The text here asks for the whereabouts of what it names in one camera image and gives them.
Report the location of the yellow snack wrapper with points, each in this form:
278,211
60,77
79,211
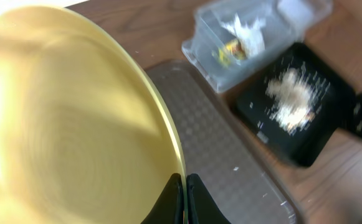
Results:
231,49

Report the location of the crumpled white tissue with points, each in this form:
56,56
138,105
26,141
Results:
250,36

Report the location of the clear plastic bin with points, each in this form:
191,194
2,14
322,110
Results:
286,23

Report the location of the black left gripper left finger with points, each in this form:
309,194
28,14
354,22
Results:
169,207

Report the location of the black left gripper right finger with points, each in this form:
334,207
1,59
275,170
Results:
202,208

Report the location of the food scraps rice pile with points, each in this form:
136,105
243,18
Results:
293,100

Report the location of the brown plastic tray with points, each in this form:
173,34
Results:
215,148

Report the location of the yellow round plate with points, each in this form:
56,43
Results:
85,136

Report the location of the black waste tray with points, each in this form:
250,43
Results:
333,99

